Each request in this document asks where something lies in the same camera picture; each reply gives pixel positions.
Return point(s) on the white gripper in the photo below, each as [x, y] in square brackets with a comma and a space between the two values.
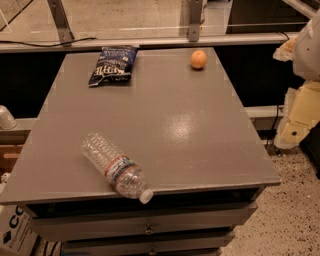
[308, 55]

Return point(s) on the blue chip bag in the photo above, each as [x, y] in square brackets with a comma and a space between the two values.
[114, 64]

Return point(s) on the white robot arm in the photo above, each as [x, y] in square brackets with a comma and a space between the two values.
[304, 53]

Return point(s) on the clear plastic water bottle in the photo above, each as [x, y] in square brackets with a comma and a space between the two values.
[122, 173]

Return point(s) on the grey drawer cabinet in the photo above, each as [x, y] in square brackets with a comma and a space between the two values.
[186, 129]

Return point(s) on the orange fruit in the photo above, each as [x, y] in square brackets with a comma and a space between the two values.
[198, 59]

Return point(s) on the white cardboard box with logo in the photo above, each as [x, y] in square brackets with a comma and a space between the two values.
[16, 237]

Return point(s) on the right metal bracket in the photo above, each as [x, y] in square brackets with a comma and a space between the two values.
[195, 11]

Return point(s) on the metal bracket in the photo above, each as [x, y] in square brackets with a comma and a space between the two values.
[60, 20]
[195, 11]

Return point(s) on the left metal bracket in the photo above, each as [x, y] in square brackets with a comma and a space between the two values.
[60, 20]

